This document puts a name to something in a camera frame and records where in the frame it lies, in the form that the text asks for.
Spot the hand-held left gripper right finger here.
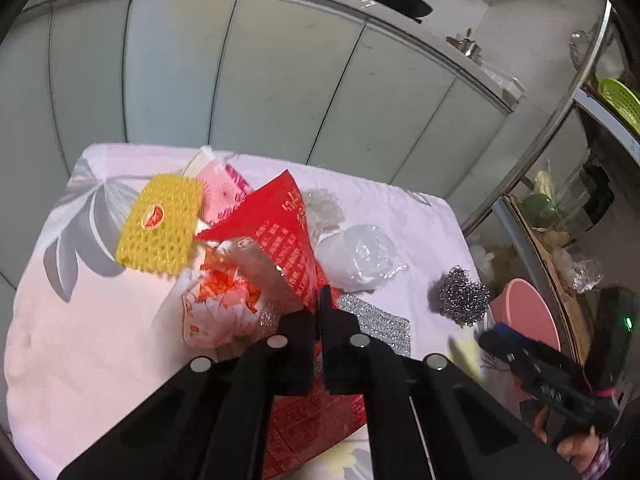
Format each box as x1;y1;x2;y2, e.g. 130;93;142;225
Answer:
317;285;576;480

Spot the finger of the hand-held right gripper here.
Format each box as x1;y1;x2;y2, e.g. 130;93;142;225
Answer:
492;324;531;348
478;331;523;373

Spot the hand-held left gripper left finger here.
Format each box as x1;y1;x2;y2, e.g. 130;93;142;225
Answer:
57;306;318;480

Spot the pink plastic basin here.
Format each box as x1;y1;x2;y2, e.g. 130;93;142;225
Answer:
487;277;563;411

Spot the red plastic bag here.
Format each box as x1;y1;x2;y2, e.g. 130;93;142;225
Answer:
195;169;368;478

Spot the yellow foam net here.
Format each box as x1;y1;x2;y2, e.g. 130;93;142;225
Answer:
115;174;206;277

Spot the person's right hand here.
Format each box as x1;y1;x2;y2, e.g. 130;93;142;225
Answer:
532;402;613;478

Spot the silver glitter cloth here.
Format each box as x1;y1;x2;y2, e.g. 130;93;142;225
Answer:
257;294;412;358

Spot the steel wool scrubber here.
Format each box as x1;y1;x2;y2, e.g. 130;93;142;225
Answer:
427;266;492;322

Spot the cardboard sheet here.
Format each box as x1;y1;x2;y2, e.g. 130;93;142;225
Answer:
505;195;596;361

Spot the white orange-printed plastic bag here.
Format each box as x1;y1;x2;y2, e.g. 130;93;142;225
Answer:
172;240;286;351

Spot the crumpled clear bag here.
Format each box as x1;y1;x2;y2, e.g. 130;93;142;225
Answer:
555;252;606;293

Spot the clear plastic bag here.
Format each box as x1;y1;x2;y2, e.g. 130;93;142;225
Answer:
315;224;408;293

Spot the green melon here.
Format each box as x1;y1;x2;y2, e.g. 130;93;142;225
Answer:
522;194;558;226

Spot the metal shelf rack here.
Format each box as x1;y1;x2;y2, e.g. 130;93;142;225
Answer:
460;0;640;401

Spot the pink snack wrapper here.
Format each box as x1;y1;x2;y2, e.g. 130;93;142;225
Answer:
182;146;256;228

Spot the white box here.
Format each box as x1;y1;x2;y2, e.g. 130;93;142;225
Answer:
480;62;526;96

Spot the green plastic basket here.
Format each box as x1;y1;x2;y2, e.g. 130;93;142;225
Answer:
598;77;640;133

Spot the grey kitchen cabinet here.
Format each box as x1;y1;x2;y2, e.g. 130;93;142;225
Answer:
0;0;526;291

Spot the small metal pot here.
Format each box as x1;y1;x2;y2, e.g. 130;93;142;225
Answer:
446;27;483;58

